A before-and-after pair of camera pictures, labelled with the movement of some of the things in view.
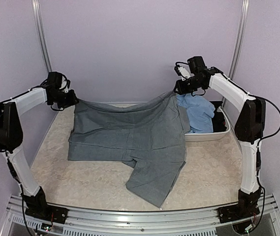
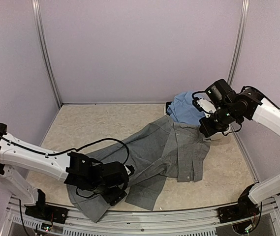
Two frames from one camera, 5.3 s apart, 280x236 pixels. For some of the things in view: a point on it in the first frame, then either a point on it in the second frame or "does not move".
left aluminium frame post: [39, 25] does not move
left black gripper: [72, 101] to [114, 198]
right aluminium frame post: [239, 38] does not move
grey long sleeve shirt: [152, 133] to [169, 151]
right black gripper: [181, 88] to [208, 129]
